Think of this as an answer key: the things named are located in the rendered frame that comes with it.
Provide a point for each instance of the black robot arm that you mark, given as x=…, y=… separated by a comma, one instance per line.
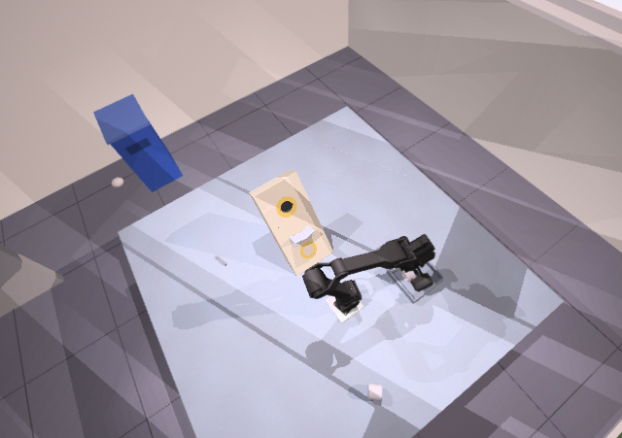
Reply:
x=394, y=254

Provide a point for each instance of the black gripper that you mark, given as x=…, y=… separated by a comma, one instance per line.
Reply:
x=421, y=282

